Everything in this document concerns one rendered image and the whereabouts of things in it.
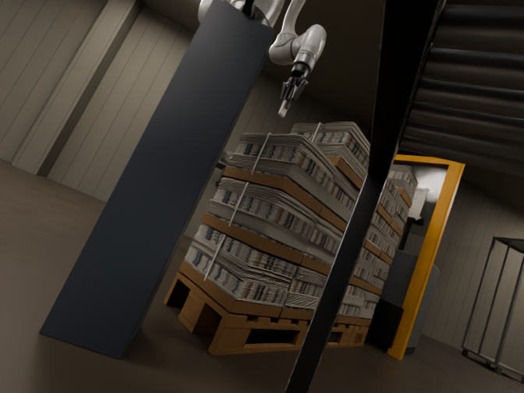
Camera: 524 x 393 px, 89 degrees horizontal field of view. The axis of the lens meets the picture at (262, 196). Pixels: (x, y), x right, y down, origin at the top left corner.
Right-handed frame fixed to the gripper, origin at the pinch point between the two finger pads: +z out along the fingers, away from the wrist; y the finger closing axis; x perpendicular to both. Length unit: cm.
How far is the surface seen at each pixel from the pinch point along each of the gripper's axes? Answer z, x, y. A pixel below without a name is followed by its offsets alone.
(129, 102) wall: -49, -32, 354
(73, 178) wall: 84, -19, 363
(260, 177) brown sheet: 32.9, 1.7, -5.9
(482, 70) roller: 20, 33, -73
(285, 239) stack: 51, -12, -19
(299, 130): -6.0, -27.2, 11.8
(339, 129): -6.4, -26.3, -12.5
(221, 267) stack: 71, 1, -5
